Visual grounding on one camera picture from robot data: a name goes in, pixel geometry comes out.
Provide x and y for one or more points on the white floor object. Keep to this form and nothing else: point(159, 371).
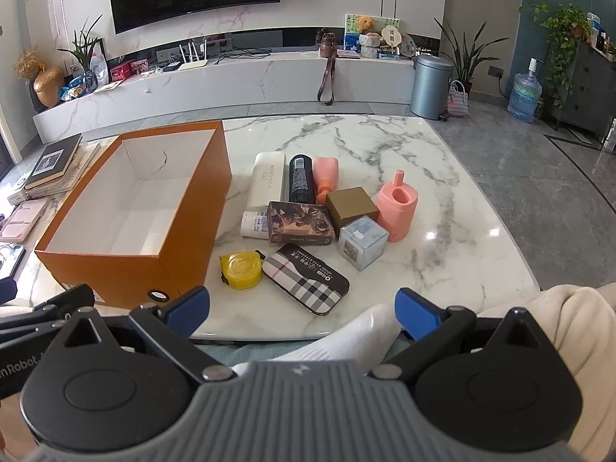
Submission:
point(611, 132)

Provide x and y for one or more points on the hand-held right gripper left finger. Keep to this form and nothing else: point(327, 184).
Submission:
point(190, 304)

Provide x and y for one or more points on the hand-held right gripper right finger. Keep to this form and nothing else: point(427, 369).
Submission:
point(417, 310)

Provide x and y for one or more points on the grey-blue trash can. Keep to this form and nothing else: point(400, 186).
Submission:
point(430, 89)

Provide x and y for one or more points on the yellow tape measure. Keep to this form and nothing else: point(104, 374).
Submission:
point(240, 269)

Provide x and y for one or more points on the green plant in glass vase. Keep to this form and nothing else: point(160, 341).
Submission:
point(86, 57)

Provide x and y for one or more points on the gold cube box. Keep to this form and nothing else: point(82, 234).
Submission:
point(351, 207)

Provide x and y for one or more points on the stack of books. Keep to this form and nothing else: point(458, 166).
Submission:
point(53, 163)

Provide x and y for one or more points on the brown plush toy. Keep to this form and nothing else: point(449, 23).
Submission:
point(365, 24)

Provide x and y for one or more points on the dark printed card box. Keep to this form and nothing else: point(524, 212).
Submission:
point(301, 224)

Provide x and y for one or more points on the snake plant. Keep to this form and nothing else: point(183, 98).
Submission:
point(464, 57)

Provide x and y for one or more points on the round paper fan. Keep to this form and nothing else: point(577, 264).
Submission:
point(390, 36)

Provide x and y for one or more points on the pink container with spout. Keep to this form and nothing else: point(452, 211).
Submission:
point(397, 216)

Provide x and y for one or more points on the pink squeeze bottle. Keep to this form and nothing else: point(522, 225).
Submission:
point(327, 171)

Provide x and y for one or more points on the woven basket bag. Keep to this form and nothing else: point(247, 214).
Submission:
point(457, 103)

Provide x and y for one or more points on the framed picture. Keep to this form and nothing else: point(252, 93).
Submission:
point(387, 23)

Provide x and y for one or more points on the grey drawer cabinet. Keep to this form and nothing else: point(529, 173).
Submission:
point(584, 91)

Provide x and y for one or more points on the person's cream trouser leg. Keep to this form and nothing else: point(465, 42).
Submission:
point(568, 327)

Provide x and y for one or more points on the person's white-socked foot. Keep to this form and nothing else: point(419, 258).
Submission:
point(346, 337)

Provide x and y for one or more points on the blue water jug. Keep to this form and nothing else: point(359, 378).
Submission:
point(524, 96)

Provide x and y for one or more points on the pink tray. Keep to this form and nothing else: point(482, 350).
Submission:
point(21, 219)

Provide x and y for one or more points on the trailing pothos plant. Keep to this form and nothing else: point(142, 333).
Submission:
point(563, 43)

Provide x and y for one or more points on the white glasses case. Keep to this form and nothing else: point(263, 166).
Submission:
point(268, 178)

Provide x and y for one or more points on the plaid case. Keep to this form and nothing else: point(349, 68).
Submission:
point(308, 279)

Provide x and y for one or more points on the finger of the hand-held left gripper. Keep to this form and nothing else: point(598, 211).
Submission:
point(72, 298)
point(6, 291)

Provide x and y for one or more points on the snack packets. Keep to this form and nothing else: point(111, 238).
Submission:
point(72, 90)

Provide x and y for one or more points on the white woven pot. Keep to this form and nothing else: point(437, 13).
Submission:
point(369, 45)

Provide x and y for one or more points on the floral pink box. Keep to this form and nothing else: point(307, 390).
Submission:
point(140, 66)

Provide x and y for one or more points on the orange cardboard box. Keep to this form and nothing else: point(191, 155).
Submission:
point(125, 255)

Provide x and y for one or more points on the clear cube box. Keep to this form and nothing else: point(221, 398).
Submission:
point(363, 243)

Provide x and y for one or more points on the gold vase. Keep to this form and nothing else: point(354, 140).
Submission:
point(48, 86)

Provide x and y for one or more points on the black cylindrical bottle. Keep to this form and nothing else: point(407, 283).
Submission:
point(301, 178)

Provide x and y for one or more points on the red gift box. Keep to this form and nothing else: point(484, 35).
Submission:
point(122, 71)

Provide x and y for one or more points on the white router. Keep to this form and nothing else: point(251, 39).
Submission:
point(192, 57)

